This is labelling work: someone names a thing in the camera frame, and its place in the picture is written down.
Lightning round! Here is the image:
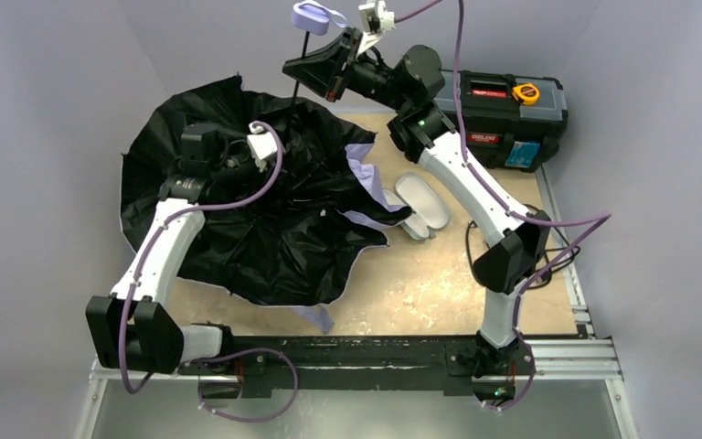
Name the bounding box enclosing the mint green umbrella sleeve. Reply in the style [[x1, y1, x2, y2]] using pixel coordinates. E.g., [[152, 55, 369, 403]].
[[383, 172, 452, 241]]

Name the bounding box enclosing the lavender umbrella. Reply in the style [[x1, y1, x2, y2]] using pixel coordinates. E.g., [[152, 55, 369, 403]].
[[118, 0, 414, 336]]

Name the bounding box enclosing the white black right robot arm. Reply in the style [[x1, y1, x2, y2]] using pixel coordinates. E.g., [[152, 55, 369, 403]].
[[282, 27, 549, 363]]

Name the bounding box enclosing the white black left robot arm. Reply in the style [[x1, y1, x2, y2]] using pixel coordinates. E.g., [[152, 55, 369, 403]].
[[85, 121, 284, 377]]

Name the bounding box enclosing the black toolbox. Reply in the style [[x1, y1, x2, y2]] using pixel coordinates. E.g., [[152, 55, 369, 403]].
[[459, 70, 569, 173]]

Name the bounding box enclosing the yellow tape measure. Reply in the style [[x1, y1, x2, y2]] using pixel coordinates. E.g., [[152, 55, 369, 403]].
[[512, 82, 541, 106]]

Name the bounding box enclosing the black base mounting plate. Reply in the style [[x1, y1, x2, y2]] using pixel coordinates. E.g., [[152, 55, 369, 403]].
[[178, 335, 534, 402]]

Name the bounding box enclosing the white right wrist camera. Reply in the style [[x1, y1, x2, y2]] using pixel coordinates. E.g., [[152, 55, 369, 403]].
[[357, 0, 395, 55]]

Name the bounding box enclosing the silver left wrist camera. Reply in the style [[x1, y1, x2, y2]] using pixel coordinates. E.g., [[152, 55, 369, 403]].
[[246, 122, 281, 173]]

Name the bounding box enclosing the black cable on table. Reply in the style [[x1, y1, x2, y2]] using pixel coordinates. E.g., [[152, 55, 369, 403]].
[[464, 206, 582, 291]]

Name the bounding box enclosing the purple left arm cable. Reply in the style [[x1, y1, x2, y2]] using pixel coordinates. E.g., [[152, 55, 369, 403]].
[[117, 121, 299, 425]]

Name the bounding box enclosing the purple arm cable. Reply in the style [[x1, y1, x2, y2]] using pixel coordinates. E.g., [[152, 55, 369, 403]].
[[393, 0, 612, 413], [117, 121, 299, 425]]

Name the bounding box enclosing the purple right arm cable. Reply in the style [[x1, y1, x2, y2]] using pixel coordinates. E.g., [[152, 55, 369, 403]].
[[393, 0, 612, 413]]

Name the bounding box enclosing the aluminium rail frame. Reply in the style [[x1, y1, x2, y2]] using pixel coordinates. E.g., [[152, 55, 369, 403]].
[[74, 201, 638, 438]]

